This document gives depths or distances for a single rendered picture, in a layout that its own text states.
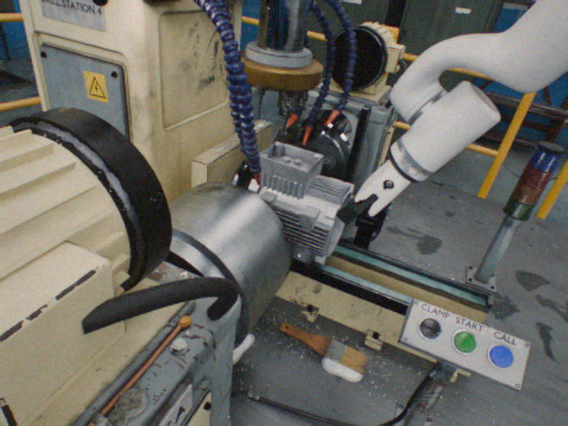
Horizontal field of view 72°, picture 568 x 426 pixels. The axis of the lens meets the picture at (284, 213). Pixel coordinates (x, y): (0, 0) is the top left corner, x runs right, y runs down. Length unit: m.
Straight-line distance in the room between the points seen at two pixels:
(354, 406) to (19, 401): 0.65
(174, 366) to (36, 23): 0.72
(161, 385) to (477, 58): 0.54
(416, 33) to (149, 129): 3.31
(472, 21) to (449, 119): 3.19
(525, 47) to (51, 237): 0.54
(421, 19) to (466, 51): 3.30
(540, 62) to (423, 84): 0.17
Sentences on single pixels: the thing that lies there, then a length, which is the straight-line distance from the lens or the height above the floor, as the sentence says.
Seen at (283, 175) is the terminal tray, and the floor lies 1.12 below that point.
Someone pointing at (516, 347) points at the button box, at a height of 1.08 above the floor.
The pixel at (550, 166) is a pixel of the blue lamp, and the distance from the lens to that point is 1.10.
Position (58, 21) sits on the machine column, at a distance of 0.90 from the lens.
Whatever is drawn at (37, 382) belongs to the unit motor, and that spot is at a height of 1.26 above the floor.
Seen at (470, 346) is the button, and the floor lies 1.07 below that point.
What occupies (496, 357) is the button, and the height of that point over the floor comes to 1.07.
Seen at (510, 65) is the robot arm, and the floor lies 1.42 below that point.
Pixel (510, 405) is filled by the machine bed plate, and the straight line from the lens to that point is 1.00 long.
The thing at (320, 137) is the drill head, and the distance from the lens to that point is 1.05.
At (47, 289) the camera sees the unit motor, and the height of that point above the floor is 1.31.
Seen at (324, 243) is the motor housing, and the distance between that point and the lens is 0.83.
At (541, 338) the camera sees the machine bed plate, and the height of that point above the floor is 0.80.
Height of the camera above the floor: 1.50
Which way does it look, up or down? 33 degrees down
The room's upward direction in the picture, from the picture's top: 9 degrees clockwise
